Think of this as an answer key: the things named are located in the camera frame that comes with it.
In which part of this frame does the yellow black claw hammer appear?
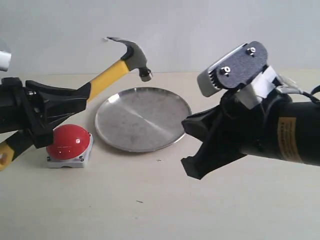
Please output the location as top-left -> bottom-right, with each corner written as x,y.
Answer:
0,36 -> 152,170

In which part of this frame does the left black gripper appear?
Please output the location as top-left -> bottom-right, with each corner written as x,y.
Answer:
0,77 -> 91,148

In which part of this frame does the red dome push button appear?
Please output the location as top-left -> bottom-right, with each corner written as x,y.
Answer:
46,124 -> 94,169

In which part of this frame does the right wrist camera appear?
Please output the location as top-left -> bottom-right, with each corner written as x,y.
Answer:
196,40 -> 298,111

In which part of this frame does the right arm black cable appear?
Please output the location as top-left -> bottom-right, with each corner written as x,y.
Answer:
299,84 -> 320,103

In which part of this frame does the round steel plate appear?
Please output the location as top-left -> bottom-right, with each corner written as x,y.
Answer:
94,87 -> 192,153

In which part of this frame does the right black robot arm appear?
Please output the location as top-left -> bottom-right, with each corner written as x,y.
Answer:
181,90 -> 320,179

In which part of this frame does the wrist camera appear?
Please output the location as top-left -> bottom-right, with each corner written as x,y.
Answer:
0,38 -> 12,72
196,40 -> 298,111

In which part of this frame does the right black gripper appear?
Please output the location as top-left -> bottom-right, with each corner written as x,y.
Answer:
181,90 -> 283,180

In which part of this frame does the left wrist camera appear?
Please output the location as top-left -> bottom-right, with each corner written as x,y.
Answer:
0,38 -> 12,72

